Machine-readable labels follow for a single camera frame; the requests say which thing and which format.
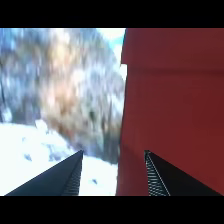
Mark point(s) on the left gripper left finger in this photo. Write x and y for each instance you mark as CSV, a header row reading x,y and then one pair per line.
x,y
61,178

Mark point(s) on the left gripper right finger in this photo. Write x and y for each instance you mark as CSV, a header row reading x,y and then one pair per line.
x,y
173,181

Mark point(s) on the red garment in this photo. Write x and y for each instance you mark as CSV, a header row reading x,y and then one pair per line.
x,y
173,100

